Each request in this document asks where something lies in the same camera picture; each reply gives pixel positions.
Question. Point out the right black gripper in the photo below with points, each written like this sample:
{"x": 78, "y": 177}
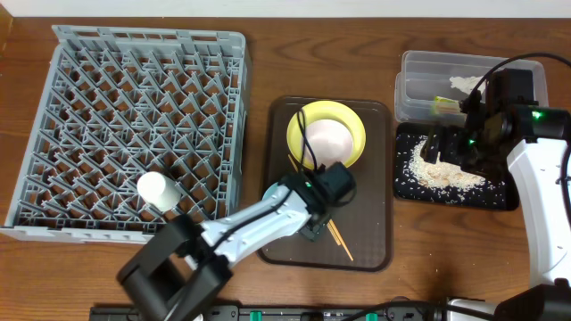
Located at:
{"x": 436, "y": 145}

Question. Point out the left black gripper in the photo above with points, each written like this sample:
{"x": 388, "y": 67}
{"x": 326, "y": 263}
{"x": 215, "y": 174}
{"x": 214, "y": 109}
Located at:
{"x": 315, "y": 228}

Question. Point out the pile of rice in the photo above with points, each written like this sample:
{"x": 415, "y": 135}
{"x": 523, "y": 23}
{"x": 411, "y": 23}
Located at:
{"x": 439, "y": 171}

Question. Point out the wooden chopstick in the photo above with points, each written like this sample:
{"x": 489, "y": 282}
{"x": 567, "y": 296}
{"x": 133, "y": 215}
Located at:
{"x": 344, "y": 246}
{"x": 330, "y": 223}

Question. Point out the white pink bowl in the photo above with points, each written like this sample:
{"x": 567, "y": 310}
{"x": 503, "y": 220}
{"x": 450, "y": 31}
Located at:
{"x": 329, "y": 141}

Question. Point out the green orange snack wrapper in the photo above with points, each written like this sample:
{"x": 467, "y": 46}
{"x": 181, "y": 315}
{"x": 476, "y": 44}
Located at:
{"x": 442, "y": 105}

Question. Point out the white tissue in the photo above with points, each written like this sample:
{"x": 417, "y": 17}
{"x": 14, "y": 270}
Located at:
{"x": 465, "y": 85}

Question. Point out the yellow plate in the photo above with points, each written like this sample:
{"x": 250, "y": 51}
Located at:
{"x": 295, "y": 133}

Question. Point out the white cup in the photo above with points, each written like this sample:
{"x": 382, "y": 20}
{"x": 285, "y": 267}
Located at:
{"x": 158, "y": 190}

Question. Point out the light blue bowl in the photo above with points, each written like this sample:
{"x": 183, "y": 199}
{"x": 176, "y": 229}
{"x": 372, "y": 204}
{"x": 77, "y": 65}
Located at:
{"x": 267, "y": 194}

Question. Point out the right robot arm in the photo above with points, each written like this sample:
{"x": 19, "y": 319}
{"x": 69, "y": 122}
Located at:
{"x": 531, "y": 145}

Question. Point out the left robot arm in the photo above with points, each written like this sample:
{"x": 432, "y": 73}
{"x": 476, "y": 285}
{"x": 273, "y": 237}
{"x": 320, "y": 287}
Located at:
{"x": 177, "y": 274}

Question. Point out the black waste tray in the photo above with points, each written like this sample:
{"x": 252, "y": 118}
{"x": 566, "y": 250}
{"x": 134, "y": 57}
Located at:
{"x": 446, "y": 196}

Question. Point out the brown serving tray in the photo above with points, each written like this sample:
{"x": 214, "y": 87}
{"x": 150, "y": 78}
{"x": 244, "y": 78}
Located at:
{"x": 365, "y": 224}

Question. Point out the clear plastic bin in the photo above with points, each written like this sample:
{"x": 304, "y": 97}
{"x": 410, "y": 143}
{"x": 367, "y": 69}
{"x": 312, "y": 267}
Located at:
{"x": 425, "y": 75}

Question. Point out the grey plastic dish rack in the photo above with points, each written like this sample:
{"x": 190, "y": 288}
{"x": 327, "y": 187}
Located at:
{"x": 121, "y": 102}

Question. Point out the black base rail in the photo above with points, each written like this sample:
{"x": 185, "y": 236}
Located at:
{"x": 234, "y": 313}

